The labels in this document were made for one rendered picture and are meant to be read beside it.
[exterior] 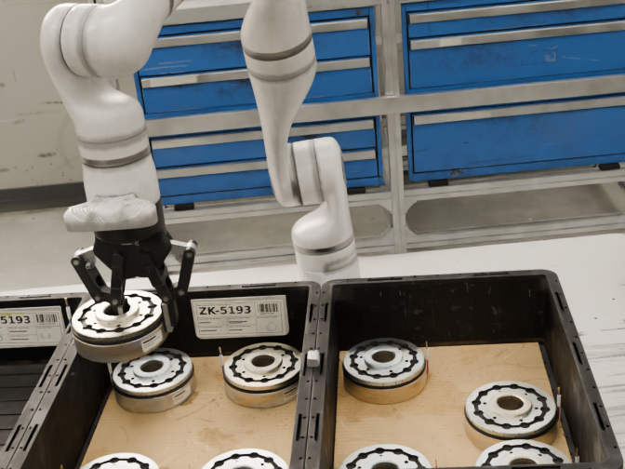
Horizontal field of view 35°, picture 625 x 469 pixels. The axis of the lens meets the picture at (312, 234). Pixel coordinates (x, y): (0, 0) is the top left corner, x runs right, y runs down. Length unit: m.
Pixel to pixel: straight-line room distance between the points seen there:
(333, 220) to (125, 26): 0.57
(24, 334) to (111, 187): 0.43
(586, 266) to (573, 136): 1.41
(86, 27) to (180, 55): 2.02
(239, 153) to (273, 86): 1.78
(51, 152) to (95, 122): 3.08
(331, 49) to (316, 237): 1.58
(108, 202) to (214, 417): 0.35
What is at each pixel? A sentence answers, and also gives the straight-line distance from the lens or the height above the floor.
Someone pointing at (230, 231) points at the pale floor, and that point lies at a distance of 3.68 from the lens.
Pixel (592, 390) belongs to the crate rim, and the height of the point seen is 0.93.
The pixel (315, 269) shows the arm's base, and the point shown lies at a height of 0.86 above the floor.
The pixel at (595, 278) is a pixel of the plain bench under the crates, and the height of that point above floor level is 0.70.
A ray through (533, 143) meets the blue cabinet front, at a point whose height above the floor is 0.41.
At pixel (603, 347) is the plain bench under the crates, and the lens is 1.58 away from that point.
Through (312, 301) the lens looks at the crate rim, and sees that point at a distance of 1.25.
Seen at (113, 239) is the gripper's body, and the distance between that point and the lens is 1.04.
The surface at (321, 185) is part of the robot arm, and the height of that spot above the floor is 1.00.
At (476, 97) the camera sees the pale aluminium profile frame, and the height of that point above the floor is 0.59.
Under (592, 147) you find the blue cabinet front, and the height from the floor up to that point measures 0.38.
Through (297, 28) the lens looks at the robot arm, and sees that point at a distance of 1.27.
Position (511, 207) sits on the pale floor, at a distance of 3.71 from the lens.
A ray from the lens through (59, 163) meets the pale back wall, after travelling 4.08.
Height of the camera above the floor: 1.54
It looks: 25 degrees down
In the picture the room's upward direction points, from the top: 5 degrees counter-clockwise
